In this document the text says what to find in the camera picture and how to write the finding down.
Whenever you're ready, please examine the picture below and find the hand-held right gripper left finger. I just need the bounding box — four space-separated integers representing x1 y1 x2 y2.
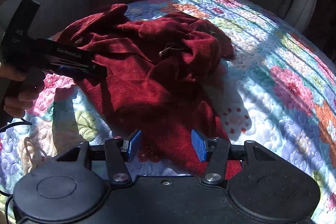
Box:
55 130 143 186

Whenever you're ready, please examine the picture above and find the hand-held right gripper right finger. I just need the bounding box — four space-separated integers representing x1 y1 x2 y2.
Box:
191 129 279 186

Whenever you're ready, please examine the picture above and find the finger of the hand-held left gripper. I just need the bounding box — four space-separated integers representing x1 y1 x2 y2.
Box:
49 64 107 80
35 39 99 68

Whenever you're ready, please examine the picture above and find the red knit sweater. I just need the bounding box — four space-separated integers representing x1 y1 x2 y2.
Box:
51 4 242 177

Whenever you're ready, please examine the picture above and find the person's left hand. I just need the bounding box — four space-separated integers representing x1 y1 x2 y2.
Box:
0 61 46 118

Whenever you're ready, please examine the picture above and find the floral quilt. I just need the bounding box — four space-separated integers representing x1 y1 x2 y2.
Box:
0 0 336 224

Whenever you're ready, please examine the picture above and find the white hanging garment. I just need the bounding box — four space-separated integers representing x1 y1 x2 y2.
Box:
287 0 318 28

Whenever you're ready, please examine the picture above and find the brown hanging garment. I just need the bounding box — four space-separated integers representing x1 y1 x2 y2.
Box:
307 0 336 38

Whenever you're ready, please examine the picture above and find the black cable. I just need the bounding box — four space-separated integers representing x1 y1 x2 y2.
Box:
0 118 32 132

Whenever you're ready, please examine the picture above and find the cream cord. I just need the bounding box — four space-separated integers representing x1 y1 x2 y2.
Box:
23 136 53 161

